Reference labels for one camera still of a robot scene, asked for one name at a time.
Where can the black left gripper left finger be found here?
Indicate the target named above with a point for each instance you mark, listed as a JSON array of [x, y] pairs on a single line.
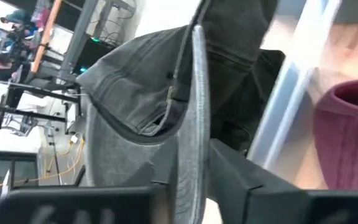
[[73, 205]]

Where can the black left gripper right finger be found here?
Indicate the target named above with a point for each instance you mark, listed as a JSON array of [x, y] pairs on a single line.
[[259, 202]]

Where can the maroon baseball cap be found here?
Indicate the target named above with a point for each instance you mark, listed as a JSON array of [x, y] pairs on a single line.
[[346, 140]]

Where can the dark grey baseball cap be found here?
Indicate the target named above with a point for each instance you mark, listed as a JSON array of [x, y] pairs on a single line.
[[129, 77]]

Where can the orange pole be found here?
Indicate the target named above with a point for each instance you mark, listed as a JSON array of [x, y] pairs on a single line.
[[47, 34]]

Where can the grey metal desk frame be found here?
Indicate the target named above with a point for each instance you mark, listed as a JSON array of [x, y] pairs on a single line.
[[78, 37]]

